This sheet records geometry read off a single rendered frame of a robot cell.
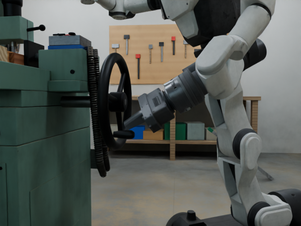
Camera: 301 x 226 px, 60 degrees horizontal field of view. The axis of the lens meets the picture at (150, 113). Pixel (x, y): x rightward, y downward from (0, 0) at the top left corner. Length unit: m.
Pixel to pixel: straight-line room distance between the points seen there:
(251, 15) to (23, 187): 0.70
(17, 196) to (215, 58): 0.56
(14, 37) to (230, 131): 0.87
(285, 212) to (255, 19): 0.94
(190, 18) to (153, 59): 3.03
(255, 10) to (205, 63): 0.20
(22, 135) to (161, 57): 3.53
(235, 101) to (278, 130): 3.27
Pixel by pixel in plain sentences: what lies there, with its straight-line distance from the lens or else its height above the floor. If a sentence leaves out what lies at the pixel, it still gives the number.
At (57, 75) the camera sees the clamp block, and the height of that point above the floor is 0.89.
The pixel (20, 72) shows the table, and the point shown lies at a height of 0.88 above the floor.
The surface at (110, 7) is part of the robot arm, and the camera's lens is 1.45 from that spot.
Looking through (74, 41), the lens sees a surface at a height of 0.98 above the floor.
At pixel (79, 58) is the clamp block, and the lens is 0.77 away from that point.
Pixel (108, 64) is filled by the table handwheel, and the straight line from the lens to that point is 0.70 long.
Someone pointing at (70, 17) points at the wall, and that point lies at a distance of 4.54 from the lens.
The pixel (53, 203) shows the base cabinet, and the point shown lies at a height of 0.52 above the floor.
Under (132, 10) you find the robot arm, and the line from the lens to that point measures 1.46.
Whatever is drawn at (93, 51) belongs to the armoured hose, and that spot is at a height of 0.96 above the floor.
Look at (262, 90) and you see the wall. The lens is 4.29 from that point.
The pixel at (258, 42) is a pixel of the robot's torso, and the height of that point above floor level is 1.07.
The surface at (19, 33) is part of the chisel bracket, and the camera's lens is 0.91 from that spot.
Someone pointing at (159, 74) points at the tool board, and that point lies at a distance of 4.06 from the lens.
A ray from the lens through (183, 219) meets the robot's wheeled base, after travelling 1.44.
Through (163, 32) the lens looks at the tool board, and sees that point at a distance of 4.16.
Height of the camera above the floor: 0.82
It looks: 3 degrees down
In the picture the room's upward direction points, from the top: straight up
